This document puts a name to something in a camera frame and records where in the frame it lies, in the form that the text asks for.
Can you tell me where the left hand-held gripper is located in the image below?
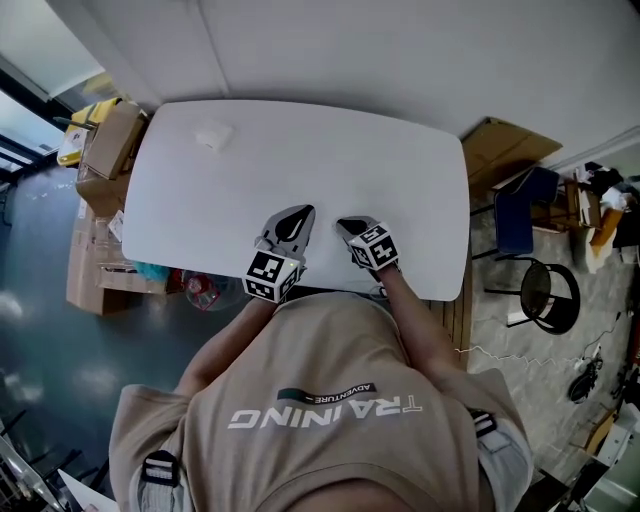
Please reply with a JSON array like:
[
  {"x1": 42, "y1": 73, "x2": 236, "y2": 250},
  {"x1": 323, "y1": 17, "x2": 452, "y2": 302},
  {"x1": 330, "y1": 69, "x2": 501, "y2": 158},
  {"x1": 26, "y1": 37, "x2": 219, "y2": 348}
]
[{"x1": 243, "y1": 204, "x2": 317, "y2": 304}]

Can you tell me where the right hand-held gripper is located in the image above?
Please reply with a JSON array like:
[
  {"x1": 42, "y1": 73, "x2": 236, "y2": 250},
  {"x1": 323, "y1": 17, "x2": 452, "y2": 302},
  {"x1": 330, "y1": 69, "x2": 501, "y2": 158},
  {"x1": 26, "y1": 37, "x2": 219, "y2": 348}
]
[{"x1": 335, "y1": 215, "x2": 404, "y2": 284}]

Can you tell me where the white cotton swab container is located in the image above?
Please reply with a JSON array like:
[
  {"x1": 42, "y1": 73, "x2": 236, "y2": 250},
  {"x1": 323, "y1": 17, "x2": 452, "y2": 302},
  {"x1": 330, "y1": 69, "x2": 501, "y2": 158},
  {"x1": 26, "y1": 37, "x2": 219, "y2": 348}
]
[{"x1": 194, "y1": 120, "x2": 236, "y2": 150}]

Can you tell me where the person's right forearm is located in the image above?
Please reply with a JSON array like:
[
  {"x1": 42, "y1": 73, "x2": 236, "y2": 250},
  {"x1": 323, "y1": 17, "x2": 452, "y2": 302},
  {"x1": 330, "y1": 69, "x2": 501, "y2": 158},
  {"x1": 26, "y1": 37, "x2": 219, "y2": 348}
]
[{"x1": 378, "y1": 264, "x2": 469, "y2": 394}]

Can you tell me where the person's left forearm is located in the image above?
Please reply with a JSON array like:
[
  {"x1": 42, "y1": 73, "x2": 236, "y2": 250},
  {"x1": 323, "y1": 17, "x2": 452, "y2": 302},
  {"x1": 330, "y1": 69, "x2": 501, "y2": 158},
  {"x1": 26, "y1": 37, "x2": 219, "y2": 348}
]
[{"x1": 175, "y1": 294, "x2": 277, "y2": 396}]

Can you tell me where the clear plastic bag red print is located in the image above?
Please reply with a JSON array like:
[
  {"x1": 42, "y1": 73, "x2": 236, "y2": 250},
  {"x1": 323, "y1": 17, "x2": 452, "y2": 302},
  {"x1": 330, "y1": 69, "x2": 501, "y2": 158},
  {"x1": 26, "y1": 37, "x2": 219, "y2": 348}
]
[{"x1": 180, "y1": 269, "x2": 250, "y2": 313}]

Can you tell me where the teal fluffy duster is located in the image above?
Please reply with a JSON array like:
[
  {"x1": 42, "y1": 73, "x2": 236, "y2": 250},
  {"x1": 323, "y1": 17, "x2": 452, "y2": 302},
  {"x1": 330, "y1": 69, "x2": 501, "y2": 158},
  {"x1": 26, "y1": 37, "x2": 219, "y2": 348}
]
[{"x1": 133, "y1": 259, "x2": 174, "y2": 284}]

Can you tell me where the blue chair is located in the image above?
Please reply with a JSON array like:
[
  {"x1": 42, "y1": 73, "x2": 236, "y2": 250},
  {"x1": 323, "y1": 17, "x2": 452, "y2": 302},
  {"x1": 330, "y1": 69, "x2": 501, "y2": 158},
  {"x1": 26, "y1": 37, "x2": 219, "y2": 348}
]
[{"x1": 469, "y1": 166, "x2": 561, "y2": 262}]

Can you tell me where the flattened brown cardboard sheet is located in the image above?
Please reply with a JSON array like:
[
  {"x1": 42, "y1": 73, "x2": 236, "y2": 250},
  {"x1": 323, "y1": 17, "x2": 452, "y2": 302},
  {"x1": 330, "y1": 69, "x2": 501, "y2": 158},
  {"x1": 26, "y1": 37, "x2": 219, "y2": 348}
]
[{"x1": 459, "y1": 116, "x2": 564, "y2": 200}]

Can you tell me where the open brown cardboard box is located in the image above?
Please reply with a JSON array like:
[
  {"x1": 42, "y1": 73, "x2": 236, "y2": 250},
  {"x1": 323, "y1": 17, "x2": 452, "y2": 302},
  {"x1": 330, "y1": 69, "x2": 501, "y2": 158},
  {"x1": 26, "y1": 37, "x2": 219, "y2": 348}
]
[{"x1": 79, "y1": 99, "x2": 150, "y2": 182}]

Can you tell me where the person's beige t-shirt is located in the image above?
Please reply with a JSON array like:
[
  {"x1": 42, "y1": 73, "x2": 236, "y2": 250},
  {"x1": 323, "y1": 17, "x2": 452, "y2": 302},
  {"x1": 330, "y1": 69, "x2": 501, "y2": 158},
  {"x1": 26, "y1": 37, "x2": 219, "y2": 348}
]
[{"x1": 108, "y1": 292, "x2": 534, "y2": 512}]

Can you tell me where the large flat cardboard box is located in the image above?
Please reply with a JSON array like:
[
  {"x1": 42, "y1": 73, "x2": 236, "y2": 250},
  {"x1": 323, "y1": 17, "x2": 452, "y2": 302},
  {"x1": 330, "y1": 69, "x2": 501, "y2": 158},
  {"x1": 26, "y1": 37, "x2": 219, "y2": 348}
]
[{"x1": 64, "y1": 167, "x2": 169, "y2": 317}]

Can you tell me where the black round metal chair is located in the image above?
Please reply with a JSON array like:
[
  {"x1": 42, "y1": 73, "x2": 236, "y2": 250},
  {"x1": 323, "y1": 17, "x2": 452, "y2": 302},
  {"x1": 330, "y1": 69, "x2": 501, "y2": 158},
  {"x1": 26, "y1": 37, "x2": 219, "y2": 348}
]
[{"x1": 483, "y1": 257, "x2": 582, "y2": 336}]

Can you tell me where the yellow plastic bin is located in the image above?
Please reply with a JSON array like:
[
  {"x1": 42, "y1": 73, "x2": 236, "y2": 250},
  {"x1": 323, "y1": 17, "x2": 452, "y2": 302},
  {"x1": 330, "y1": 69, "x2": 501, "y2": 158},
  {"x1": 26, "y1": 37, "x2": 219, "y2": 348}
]
[{"x1": 55, "y1": 97, "x2": 124, "y2": 167}]

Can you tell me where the pile of cardboard clutter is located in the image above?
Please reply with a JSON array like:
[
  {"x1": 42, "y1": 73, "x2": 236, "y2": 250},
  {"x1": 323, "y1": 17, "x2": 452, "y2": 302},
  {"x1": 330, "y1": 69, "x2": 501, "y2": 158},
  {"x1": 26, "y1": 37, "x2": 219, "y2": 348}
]
[{"x1": 562, "y1": 162, "x2": 640, "y2": 274}]

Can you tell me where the white paper sheet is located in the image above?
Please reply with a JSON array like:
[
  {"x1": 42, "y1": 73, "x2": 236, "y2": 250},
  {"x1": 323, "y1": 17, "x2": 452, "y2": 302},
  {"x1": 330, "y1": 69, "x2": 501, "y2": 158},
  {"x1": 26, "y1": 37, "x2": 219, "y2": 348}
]
[{"x1": 57, "y1": 468, "x2": 119, "y2": 512}]

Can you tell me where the white storage box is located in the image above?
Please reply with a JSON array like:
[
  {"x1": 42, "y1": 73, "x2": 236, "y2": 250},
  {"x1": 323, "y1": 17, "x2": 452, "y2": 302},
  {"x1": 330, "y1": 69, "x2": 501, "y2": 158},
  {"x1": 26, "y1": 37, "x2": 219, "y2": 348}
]
[{"x1": 582, "y1": 417, "x2": 640, "y2": 512}]

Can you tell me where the black metal rack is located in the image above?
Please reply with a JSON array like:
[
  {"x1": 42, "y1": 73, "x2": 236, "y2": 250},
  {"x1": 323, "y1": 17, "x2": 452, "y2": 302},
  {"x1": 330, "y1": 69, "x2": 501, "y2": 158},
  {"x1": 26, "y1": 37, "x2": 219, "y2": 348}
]
[{"x1": 0, "y1": 407, "x2": 109, "y2": 512}]

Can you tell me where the white floor cable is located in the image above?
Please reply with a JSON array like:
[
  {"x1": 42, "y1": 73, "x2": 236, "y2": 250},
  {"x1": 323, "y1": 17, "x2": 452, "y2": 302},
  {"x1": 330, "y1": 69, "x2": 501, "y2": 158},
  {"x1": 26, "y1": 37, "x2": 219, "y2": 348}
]
[{"x1": 454, "y1": 312, "x2": 624, "y2": 369}]

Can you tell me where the black white strap buckle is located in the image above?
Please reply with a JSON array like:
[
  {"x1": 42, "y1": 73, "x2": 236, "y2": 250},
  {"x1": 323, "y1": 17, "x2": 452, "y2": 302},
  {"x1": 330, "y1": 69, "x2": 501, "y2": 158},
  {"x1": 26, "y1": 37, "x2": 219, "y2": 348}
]
[
  {"x1": 141, "y1": 449, "x2": 180, "y2": 489},
  {"x1": 467, "y1": 407, "x2": 499, "y2": 439}
]

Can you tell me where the black cable bundle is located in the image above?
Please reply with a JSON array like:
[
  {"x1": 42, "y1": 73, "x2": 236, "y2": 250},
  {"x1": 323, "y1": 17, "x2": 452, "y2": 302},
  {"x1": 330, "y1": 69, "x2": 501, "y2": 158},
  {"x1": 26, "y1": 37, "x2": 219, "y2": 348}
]
[{"x1": 568, "y1": 357, "x2": 609, "y2": 405}]

